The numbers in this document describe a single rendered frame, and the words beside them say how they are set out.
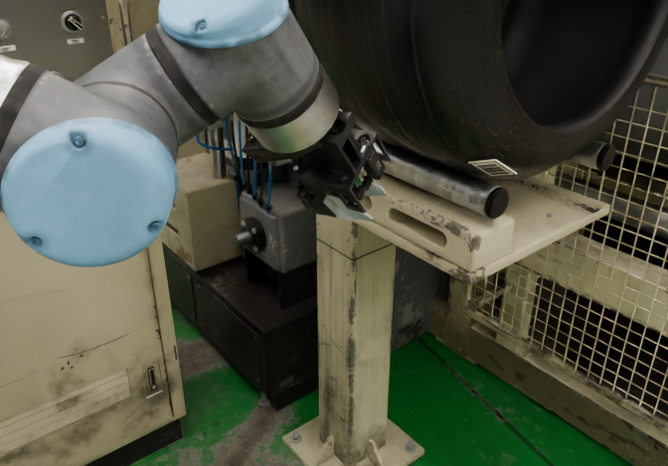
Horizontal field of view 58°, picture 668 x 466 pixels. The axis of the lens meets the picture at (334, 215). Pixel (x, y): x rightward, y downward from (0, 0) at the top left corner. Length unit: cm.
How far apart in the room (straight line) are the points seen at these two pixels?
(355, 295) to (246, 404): 65
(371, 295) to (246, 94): 88
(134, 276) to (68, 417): 36
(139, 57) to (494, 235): 55
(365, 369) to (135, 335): 53
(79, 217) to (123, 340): 112
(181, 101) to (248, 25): 8
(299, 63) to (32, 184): 25
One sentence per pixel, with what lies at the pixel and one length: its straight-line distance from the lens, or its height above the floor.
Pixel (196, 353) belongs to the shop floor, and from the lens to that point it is 204.
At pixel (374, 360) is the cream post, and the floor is 33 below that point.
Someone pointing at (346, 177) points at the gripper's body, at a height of 101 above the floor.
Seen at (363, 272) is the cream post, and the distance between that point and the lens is 128.
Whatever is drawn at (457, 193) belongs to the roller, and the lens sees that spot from 87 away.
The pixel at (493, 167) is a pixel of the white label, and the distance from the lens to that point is 83.
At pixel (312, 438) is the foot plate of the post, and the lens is 171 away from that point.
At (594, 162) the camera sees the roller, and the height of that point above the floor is 89.
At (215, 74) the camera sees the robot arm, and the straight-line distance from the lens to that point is 49.
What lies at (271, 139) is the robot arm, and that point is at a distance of 56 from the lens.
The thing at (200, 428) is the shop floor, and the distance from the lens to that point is 179.
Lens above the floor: 125
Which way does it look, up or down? 26 degrees down
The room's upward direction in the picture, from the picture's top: straight up
